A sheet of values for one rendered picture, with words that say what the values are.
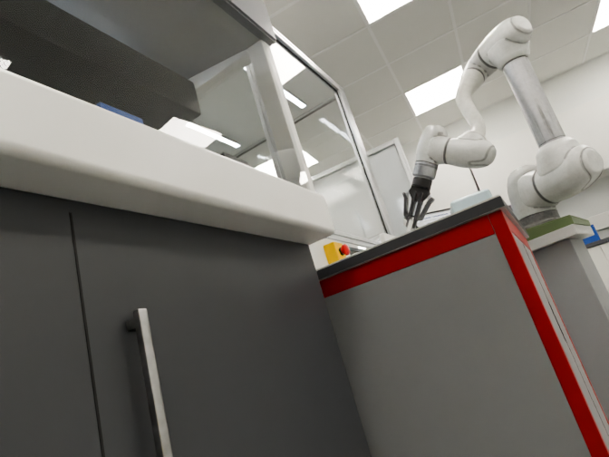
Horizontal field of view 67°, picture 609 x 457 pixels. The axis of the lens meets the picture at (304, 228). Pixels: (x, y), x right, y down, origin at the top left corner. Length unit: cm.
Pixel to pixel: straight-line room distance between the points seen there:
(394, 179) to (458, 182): 169
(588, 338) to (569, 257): 30
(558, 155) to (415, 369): 113
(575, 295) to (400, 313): 102
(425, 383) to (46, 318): 80
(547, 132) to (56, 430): 185
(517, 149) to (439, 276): 434
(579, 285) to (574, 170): 43
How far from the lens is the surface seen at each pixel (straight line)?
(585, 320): 201
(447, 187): 530
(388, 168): 374
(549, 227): 198
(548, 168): 198
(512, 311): 106
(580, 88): 600
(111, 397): 59
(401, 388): 113
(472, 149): 179
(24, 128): 56
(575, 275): 200
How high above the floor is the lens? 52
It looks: 17 degrees up
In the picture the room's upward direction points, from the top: 17 degrees counter-clockwise
